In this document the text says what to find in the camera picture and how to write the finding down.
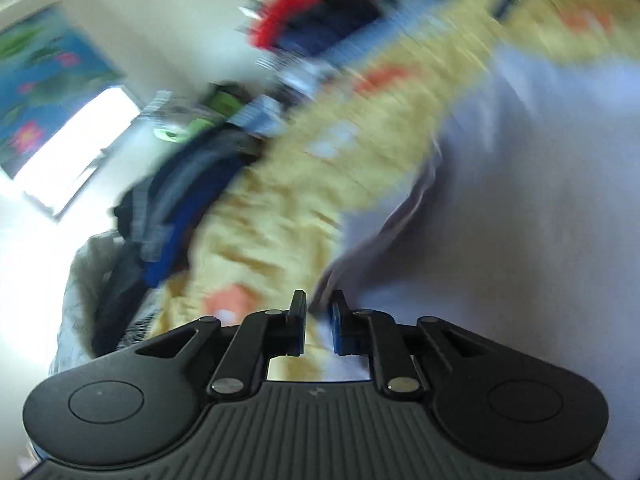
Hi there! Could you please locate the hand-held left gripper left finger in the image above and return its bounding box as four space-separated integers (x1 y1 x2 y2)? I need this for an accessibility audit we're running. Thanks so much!
132 288 309 402

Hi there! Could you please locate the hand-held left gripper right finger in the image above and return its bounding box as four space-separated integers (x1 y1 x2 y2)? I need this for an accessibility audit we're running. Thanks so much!
327 288 502 402

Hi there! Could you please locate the lilac long-sleeve sweater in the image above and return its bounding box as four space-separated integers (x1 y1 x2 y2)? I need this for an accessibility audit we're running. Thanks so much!
307 41 640 382

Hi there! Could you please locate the stack of dark folded clothes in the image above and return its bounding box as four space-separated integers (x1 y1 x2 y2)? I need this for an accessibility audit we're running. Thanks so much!
92 126 272 357

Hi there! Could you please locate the yellow cartoon print quilt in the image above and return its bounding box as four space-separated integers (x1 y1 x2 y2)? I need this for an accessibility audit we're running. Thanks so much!
149 0 640 382

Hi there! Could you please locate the white quilted blanket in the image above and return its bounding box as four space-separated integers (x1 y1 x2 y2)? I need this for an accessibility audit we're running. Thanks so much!
49 232 124 377

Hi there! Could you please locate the green plastic thing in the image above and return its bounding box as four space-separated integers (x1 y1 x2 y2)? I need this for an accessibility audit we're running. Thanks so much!
154 86 242 144

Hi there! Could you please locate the window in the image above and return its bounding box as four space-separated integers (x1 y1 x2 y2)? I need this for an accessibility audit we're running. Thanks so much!
9 84 145 222

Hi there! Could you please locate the navy jacket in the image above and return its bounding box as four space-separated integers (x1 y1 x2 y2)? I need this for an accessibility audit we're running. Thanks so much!
274 2 393 58

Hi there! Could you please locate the blue flower wall poster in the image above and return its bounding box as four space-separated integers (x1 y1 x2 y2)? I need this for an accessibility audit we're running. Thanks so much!
0 4 127 179

